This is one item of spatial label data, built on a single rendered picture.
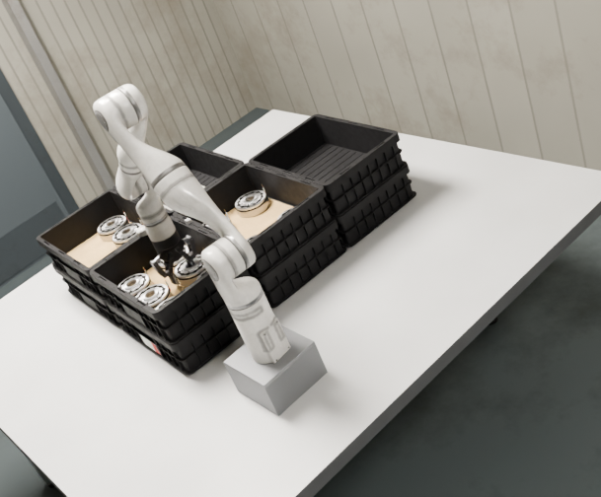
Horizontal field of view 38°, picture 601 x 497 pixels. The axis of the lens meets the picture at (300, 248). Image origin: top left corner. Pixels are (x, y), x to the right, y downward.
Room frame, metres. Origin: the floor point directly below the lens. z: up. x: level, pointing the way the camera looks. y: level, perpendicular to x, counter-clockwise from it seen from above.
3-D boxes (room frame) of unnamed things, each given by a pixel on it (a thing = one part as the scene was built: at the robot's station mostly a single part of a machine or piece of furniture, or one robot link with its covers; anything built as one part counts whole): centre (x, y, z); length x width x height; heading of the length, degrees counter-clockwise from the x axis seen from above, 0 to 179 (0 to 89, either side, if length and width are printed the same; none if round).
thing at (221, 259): (1.71, 0.16, 1.05); 0.09 x 0.09 x 0.17; 25
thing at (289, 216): (2.24, 0.09, 0.92); 0.40 x 0.30 x 0.02; 28
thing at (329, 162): (2.38, -0.17, 0.87); 0.40 x 0.30 x 0.11; 28
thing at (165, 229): (2.14, 0.34, 1.03); 0.11 x 0.09 x 0.06; 27
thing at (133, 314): (2.11, 0.36, 0.87); 0.40 x 0.30 x 0.11; 28
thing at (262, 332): (1.71, 0.16, 0.89); 0.09 x 0.09 x 0.17; 37
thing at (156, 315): (2.11, 0.36, 0.92); 0.40 x 0.30 x 0.02; 28
